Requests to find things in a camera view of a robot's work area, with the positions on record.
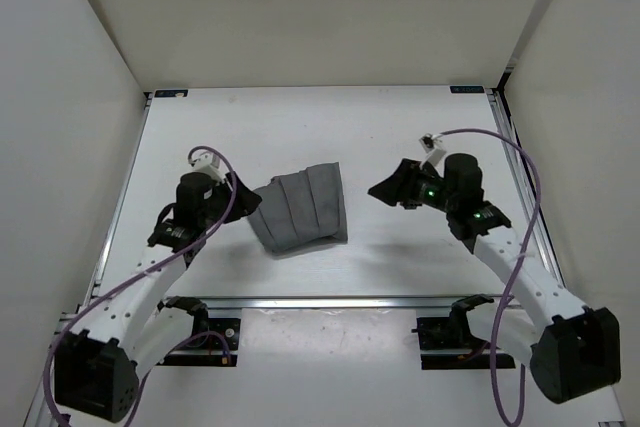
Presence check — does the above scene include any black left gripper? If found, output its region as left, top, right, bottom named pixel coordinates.
left=199, top=171, right=262, bottom=229

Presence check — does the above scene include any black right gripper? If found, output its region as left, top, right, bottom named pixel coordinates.
left=368, top=159, right=457, bottom=213

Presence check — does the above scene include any grey pleated skirt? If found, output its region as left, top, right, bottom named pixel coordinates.
left=248, top=162, right=348, bottom=255

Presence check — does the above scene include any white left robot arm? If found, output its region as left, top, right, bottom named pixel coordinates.
left=44, top=172, right=262, bottom=423

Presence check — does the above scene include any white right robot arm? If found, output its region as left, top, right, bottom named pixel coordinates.
left=368, top=153, right=621, bottom=404

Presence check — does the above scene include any blue label right corner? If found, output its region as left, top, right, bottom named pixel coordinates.
left=450, top=85, right=485, bottom=94

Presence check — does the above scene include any blue label corner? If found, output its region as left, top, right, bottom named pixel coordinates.
left=154, top=89, right=189, bottom=98
left=450, top=85, right=485, bottom=94

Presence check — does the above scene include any blue label left corner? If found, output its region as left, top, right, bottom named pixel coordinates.
left=154, top=89, right=189, bottom=98

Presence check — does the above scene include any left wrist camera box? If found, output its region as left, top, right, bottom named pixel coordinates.
left=189, top=152, right=224, bottom=183

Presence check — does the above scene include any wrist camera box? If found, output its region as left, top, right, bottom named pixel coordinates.
left=189, top=152, right=224, bottom=183
left=419, top=134, right=447, bottom=167

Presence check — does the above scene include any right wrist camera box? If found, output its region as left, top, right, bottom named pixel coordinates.
left=419, top=134, right=447, bottom=167

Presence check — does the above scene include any aluminium frame rail right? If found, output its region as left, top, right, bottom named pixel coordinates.
left=487, top=89, right=566, bottom=287

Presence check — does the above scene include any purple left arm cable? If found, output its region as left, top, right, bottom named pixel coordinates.
left=43, top=145, right=239, bottom=427

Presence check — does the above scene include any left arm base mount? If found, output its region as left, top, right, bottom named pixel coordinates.
left=157, top=296, right=241, bottom=368

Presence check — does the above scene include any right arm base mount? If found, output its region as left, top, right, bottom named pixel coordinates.
left=411, top=294, right=495, bottom=371

